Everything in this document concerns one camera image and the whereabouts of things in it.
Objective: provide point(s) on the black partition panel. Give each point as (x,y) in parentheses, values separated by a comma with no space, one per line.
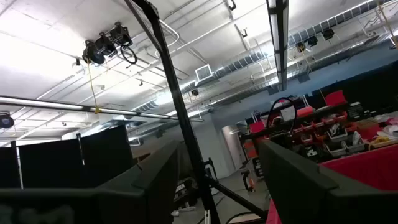
(105,155)
(49,165)
(9,168)

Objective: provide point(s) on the red plastic bin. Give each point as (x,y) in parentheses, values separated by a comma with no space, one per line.
(367,168)

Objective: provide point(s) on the long ceiling tube light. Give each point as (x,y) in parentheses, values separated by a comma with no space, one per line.
(46,104)

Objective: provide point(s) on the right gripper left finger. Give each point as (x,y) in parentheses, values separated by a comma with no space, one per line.
(140,199)

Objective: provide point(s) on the square ceiling air vent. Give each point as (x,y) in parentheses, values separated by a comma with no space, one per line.
(203,73)

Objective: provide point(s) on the orange black floor equipment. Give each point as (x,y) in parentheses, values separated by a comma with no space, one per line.
(248,183)

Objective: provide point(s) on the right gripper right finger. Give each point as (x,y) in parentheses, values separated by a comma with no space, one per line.
(304,199)

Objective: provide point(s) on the ribbed ceiling air duct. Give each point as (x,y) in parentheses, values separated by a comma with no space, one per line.
(242,62)

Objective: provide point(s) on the overhead LED light bar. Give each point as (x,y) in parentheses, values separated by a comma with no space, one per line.
(276,31)

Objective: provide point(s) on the shelving with red bins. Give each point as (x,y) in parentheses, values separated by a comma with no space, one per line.
(323,124)

